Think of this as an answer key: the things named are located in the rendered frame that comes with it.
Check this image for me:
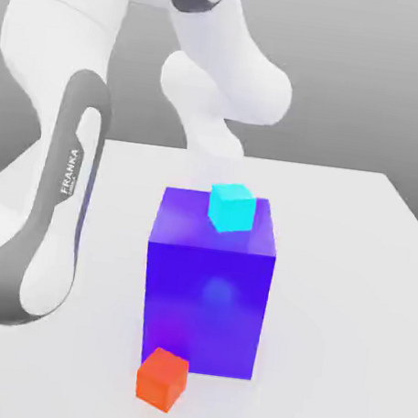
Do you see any large blue box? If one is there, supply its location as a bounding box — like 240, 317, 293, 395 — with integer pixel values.
133, 184, 284, 383

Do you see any small cyan cube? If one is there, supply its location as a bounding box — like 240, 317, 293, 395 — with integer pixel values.
205, 180, 260, 237

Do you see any small orange cube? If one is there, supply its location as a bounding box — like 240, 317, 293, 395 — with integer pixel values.
132, 344, 192, 416

